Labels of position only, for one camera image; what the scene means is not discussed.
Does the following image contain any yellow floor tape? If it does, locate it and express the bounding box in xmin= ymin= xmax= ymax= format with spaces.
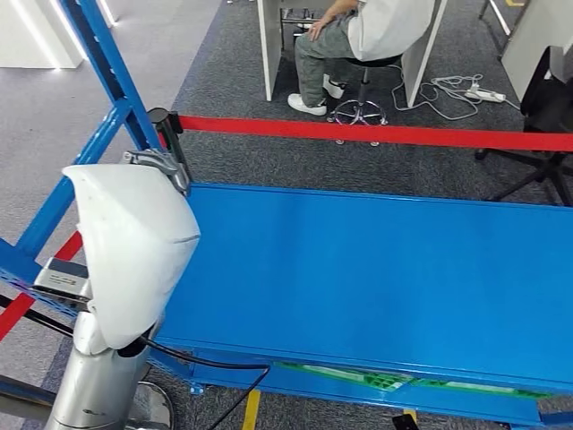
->
xmin=241 ymin=388 xmax=262 ymax=430

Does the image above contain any person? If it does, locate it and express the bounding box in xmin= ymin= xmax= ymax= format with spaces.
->
xmin=287 ymin=0 xmax=437 ymax=117

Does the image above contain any red barrier belt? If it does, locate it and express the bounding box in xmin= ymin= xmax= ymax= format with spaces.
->
xmin=0 ymin=131 xmax=167 ymax=343
xmin=179 ymin=116 xmax=573 ymax=153

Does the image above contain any white power strip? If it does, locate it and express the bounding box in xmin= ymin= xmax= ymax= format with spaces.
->
xmin=465 ymin=85 xmax=507 ymax=105

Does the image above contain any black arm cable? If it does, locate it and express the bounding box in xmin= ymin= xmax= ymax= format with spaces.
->
xmin=130 ymin=335 xmax=271 ymax=430

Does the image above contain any chrome dome base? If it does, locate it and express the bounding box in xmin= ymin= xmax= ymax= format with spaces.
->
xmin=130 ymin=383 xmax=174 ymax=430

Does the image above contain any black stanchion post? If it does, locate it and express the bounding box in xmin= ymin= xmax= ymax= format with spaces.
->
xmin=147 ymin=107 xmax=193 ymax=185

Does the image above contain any white plastic cover part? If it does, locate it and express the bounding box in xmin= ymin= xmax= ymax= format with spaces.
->
xmin=62 ymin=163 xmax=201 ymax=351

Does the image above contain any blue metal shelf rack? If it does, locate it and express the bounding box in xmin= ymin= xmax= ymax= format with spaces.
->
xmin=0 ymin=0 xmax=573 ymax=430

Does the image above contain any white cable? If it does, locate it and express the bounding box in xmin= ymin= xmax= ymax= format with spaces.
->
xmin=391 ymin=64 xmax=522 ymax=122

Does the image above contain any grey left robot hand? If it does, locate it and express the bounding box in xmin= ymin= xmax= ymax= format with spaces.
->
xmin=123 ymin=149 xmax=192 ymax=196

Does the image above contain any chrome swivel stool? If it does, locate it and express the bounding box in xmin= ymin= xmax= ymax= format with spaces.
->
xmin=326 ymin=54 xmax=404 ymax=147

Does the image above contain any black office chair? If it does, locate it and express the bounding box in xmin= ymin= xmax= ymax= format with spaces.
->
xmin=474 ymin=46 xmax=573 ymax=207

